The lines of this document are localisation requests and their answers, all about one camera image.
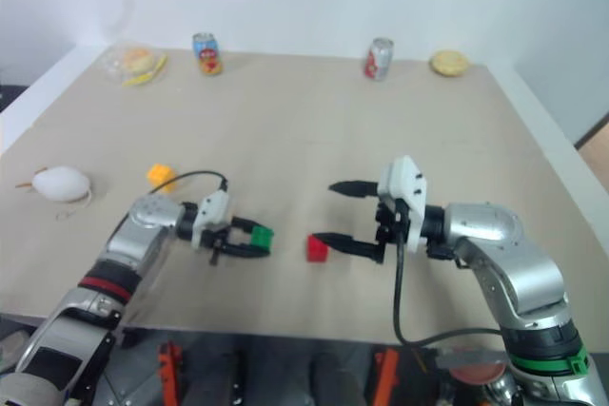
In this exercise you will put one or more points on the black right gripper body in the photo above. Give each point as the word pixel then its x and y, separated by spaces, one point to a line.
pixel 392 225

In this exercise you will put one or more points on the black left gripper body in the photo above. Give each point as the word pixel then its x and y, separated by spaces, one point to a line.
pixel 218 237

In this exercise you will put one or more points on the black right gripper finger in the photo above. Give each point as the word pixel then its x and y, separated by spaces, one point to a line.
pixel 349 244
pixel 357 188

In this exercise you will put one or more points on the green cube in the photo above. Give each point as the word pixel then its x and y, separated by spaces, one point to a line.
pixel 262 238

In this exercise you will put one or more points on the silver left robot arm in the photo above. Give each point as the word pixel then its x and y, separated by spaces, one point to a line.
pixel 143 220

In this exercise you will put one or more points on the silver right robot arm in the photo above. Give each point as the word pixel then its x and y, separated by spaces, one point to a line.
pixel 499 235

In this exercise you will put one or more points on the red cube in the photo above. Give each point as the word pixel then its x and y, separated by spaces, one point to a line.
pixel 317 250

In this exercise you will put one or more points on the beige table cover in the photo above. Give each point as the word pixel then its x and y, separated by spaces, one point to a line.
pixel 295 140

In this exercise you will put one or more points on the yellow cube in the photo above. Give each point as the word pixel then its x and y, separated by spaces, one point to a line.
pixel 159 177

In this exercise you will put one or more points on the red drink can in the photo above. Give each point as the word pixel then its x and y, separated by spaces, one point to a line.
pixel 379 60

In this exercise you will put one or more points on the orange clamp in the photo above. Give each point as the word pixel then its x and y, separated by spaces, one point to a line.
pixel 170 373
pixel 384 377

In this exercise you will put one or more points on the grey metal plate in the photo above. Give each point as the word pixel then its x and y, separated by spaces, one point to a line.
pixel 468 356

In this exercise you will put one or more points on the round yellow biscuit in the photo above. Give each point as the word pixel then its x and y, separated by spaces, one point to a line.
pixel 449 63

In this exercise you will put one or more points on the white toy mouse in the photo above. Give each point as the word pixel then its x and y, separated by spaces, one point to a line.
pixel 59 183

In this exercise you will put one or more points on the red disc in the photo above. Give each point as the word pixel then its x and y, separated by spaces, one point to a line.
pixel 476 373

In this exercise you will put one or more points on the blue drink can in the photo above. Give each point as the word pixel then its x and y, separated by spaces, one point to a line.
pixel 208 55

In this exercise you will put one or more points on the yellow banana toy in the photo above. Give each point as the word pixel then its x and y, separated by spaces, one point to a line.
pixel 145 75

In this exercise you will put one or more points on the round bread bun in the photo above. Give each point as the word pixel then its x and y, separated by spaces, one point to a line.
pixel 138 59

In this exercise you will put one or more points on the clear plastic bag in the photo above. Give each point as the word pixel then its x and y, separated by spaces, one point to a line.
pixel 111 66

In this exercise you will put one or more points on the brown wooden board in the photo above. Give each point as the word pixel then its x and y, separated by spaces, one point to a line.
pixel 595 132

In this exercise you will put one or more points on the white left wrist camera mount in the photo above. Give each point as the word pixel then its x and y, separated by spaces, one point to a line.
pixel 212 208

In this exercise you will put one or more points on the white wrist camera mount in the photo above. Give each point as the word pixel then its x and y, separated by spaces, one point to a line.
pixel 212 208
pixel 408 187

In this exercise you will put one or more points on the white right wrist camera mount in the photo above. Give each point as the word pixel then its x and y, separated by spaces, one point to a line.
pixel 408 187

